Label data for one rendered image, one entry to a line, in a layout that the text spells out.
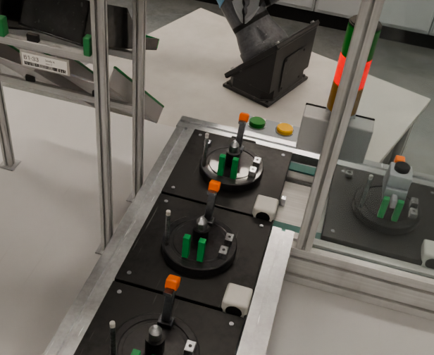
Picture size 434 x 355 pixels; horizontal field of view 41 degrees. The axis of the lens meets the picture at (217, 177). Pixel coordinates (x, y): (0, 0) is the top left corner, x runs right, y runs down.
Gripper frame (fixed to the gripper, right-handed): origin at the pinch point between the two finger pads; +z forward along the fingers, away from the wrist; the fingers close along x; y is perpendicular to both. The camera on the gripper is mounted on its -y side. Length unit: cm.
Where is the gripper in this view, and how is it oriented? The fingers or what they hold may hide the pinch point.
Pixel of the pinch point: (244, 18)
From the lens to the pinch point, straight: 130.6
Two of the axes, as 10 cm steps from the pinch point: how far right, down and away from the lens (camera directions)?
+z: -1.0, 7.6, 6.4
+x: -9.6, -2.4, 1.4
